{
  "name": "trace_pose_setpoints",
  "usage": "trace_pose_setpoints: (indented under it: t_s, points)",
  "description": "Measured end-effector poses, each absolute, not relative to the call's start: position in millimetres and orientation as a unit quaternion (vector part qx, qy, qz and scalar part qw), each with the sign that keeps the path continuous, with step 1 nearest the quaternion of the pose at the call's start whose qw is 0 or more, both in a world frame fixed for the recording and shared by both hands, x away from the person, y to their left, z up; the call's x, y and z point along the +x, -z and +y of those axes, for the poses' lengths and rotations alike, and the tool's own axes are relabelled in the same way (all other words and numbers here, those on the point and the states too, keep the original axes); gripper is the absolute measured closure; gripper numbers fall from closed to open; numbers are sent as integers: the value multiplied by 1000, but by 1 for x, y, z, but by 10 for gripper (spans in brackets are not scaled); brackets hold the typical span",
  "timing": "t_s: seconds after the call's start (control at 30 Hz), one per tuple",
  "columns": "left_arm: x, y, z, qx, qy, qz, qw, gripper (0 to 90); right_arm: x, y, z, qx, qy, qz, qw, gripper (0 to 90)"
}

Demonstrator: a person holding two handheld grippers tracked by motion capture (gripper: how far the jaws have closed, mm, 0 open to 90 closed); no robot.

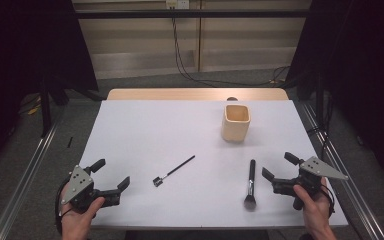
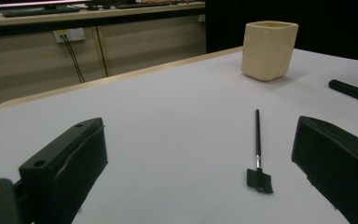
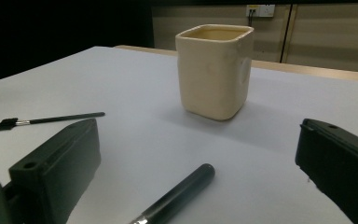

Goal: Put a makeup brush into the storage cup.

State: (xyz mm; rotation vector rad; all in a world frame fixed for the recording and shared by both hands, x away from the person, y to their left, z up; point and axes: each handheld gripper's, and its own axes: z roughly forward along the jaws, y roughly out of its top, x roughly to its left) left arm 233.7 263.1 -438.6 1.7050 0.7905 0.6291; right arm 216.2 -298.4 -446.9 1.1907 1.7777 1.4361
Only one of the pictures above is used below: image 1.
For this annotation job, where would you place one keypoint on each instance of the white wall socket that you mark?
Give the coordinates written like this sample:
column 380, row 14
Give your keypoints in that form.
column 177, row 4

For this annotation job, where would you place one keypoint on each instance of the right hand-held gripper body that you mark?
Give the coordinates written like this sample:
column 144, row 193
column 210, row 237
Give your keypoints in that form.
column 313, row 168

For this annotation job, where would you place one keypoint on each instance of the yellow floor object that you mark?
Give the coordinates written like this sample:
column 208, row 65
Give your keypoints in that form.
column 34, row 110

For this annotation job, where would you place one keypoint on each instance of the small black floor piece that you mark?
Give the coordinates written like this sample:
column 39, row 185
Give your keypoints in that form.
column 69, row 142

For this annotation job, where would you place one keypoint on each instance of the dark round table grommet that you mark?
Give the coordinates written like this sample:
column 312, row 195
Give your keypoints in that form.
column 232, row 98

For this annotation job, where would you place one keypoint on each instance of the person's right hand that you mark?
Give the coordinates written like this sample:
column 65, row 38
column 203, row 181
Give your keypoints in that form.
column 316, row 210

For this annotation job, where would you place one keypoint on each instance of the beige square cup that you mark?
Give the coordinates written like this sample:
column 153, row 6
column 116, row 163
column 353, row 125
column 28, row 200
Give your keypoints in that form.
column 235, row 130

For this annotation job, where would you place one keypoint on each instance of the thin black eyebrow brush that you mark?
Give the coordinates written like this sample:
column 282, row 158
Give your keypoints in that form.
column 180, row 165

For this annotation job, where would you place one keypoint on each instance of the black metal stand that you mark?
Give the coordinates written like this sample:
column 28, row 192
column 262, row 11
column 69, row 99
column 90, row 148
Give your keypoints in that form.
column 45, row 110
column 320, row 100

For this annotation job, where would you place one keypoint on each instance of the black curtain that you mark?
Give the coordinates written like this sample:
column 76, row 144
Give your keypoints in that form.
column 363, row 66
column 30, row 50

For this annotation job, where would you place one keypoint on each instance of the white table mat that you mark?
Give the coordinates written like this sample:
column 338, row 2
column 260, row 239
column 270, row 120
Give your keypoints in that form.
column 180, row 133

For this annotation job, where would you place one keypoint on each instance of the large black makeup brush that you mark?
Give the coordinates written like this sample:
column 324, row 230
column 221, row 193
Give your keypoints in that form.
column 251, row 176

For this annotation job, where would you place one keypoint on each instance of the aluminium floor rail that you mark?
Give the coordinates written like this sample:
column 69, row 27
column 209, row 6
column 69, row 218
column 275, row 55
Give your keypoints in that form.
column 346, row 186
column 23, row 186

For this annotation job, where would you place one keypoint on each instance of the person's left hand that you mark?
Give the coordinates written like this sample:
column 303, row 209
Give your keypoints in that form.
column 76, row 221

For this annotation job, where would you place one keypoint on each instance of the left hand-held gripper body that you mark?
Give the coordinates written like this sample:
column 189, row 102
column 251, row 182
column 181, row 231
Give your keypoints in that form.
column 80, row 186

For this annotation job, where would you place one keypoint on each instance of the black horizontal bar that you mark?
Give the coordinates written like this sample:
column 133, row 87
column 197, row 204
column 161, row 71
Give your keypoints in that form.
column 180, row 13

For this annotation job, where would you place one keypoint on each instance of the wooden table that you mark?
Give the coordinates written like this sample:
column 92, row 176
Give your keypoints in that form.
column 180, row 94

